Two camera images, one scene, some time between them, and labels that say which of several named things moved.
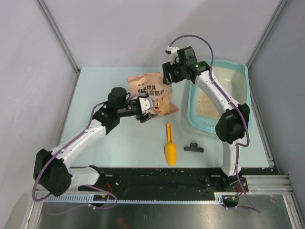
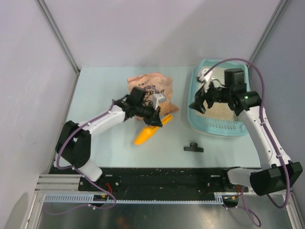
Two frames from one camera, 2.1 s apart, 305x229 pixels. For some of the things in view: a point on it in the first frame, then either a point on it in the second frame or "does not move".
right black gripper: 168,68 to 203,95
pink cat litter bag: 161,92 does not move
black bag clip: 194,147 does not move
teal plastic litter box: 203,110 does not move
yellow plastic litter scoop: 170,149 to 149,130
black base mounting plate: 160,180 does not move
